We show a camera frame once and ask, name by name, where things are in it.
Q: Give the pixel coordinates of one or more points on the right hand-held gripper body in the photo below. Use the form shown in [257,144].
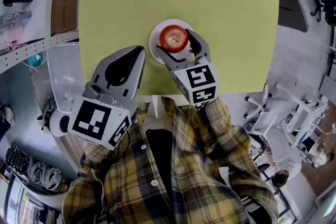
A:
[199,77]

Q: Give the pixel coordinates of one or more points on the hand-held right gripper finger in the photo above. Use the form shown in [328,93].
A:
[172,63]
[200,44]

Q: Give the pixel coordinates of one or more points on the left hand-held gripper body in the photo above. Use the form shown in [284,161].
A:
[92,120]

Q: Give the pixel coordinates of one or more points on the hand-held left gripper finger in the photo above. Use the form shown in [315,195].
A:
[105,68]
[136,76]

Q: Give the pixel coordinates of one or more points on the red apple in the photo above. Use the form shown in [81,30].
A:
[173,38]

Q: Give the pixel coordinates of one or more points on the white round plate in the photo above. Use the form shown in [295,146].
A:
[155,36]

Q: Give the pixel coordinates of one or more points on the person's left forearm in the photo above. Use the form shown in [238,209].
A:
[102,154]

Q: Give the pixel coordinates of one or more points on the person's right forearm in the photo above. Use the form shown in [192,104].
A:
[218,123]

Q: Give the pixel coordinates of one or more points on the yellow-green tablecloth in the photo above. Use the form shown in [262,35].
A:
[223,47]

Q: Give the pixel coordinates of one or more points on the wooden slatted bench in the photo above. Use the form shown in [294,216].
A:
[73,150]

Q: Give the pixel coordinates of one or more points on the white round appliance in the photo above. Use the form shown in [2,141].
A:
[56,123]

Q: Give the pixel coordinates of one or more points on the clear plastic storage box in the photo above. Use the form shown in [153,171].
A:
[65,73]

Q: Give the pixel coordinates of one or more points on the white metal shelf rack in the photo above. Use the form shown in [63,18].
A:
[39,44]

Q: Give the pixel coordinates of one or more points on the teal plastic bag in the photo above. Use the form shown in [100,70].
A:
[35,59]

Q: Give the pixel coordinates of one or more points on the brown cardboard box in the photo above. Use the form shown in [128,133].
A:
[64,5]

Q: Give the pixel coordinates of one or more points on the person's black undershirt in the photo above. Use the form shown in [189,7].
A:
[160,154]

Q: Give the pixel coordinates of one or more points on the black white graffiti-print fabric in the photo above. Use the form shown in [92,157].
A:
[31,168]

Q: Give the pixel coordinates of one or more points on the light-coloured shoe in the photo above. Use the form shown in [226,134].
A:
[9,115]

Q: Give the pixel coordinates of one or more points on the dark grey chair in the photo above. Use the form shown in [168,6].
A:
[291,8]

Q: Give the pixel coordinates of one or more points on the clear patterned water bottle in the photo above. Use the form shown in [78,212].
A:
[15,22]

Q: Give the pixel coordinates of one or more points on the person's plaid shirt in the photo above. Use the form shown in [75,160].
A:
[197,178]

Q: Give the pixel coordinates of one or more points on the white chair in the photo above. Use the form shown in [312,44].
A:
[281,144]

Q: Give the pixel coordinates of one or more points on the black office chair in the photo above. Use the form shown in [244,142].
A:
[325,5]

